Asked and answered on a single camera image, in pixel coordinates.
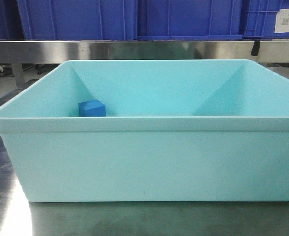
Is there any white paper label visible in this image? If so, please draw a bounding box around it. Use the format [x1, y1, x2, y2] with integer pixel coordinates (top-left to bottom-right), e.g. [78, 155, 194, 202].
[274, 9, 289, 33]

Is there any black tape strip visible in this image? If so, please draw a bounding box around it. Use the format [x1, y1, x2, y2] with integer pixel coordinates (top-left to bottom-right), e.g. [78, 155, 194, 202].
[251, 40, 261, 56]

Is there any blue crate upper right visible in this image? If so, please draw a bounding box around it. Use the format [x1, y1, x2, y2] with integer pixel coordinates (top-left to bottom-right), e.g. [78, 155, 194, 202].
[240, 0, 289, 39]

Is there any blue cube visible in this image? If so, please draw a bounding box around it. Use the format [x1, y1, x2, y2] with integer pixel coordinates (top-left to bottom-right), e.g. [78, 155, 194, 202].
[78, 99, 106, 117]

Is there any blue crate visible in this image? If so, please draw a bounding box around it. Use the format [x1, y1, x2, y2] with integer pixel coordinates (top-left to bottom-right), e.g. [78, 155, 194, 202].
[240, 0, 289, 39]
[137, 0, 242, 41]
[0, 0, 137, 41]

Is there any light cyan plastic tub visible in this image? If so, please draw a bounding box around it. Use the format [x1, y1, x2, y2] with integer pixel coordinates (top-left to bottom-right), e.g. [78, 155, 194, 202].
[0, 59, 289, 202]

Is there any stainless steel shelf frame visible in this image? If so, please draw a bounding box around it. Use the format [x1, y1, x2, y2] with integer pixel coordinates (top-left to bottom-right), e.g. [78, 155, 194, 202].
[0, 39, 289, 86]

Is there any blue crate upper middle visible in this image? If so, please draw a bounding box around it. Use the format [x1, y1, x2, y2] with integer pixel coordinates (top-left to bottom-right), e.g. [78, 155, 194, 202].
[137, 0, 242, 41]

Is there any blue crate upper left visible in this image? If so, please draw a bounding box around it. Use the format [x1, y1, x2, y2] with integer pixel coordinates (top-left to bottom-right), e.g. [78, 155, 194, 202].
[0, 0, 137, 41]

